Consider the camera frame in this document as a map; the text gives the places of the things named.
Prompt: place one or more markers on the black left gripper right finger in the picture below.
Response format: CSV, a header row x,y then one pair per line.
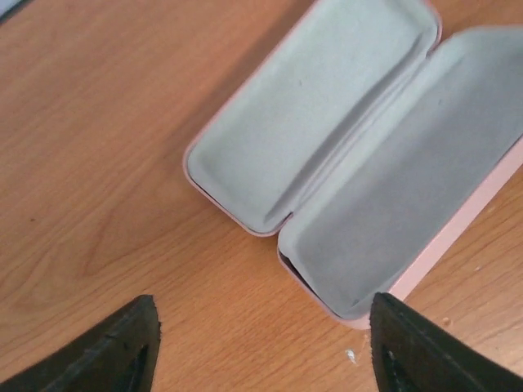
x,y
410,353

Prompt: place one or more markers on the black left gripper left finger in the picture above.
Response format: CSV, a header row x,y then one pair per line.
x,y
118,354

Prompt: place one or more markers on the pink glasses case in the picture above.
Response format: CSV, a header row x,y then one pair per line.
x,y
367,144

